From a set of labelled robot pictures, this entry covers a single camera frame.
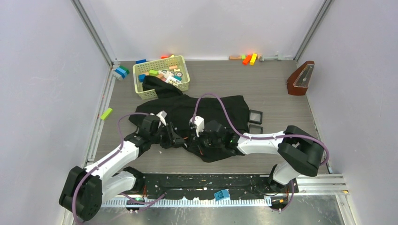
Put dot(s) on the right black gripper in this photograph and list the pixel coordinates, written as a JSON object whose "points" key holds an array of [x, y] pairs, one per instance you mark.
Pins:
{"points": [[203, 132]]}

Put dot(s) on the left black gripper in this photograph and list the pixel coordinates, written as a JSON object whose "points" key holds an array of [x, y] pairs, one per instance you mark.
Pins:
{"points": [[172, 137]]}

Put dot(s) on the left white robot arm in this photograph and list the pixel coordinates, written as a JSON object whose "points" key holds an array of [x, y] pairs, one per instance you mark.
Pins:
{"points": [[87, 188]]}

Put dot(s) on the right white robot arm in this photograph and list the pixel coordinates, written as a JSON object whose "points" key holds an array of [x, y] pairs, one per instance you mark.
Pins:
{"points": [[301, 152]]}

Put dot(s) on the black square box near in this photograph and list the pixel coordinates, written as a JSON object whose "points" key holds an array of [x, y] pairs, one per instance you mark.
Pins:
{"points": [[255, 129]]}

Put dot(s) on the black square box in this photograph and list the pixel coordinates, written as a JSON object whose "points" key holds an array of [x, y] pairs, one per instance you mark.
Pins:
{"points": [[255, 117], [255, 129]]}

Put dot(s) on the black square box far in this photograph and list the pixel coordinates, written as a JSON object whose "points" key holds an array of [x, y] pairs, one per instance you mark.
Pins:
{"points": [[255, 117]]}

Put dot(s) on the blue toy brick front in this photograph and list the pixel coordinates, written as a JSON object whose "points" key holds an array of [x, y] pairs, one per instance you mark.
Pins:
{"points": [[221, 195]]}

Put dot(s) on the toy blocks in basket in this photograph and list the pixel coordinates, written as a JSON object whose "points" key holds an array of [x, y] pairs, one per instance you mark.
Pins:
{"points": [[171, 74]]}

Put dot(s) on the lime green block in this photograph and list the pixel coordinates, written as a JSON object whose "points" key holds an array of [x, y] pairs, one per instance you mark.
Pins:
{"points": [[106, 113]]}

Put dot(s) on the pale green plastic basket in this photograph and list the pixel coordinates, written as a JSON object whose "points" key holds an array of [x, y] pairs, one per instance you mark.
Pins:
{"points": [[149, 93]]}

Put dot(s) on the tan wooden block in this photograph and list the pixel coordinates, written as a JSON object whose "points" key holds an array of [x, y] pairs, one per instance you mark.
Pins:
{"points": [[236, 57]]}

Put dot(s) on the blue block behind basket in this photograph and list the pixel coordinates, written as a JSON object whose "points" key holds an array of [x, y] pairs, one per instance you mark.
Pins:
{"points": [[140, 61]]}

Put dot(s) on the stacked blue green bricks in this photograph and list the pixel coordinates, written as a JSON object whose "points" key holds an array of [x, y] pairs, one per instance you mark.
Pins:
{"points": [[121, 72]]}

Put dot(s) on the brown wooden metronome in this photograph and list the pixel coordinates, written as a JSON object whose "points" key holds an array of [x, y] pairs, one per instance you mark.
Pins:
{"points": [[299, 80]]}

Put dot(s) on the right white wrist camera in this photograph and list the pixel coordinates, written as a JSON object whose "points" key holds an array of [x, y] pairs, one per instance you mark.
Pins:
{"points": [[198, 124]]}

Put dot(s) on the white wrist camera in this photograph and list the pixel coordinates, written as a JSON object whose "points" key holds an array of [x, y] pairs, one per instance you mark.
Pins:
{"points": [[198, 124], [162, 116]]}

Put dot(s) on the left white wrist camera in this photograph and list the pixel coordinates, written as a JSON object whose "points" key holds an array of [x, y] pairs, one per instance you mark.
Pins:
{"points": [[162, 116]]}

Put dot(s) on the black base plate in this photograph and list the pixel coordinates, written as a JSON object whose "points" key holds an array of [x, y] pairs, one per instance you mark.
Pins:
{"points": [[203, 186]]}

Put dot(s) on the orange block at wall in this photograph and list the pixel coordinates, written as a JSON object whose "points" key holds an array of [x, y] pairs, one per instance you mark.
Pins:
{"points": [[247, 59]]}

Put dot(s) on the yellow block at wall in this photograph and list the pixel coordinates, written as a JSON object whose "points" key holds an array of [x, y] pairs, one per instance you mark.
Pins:
{"points": [[253, 59]]}

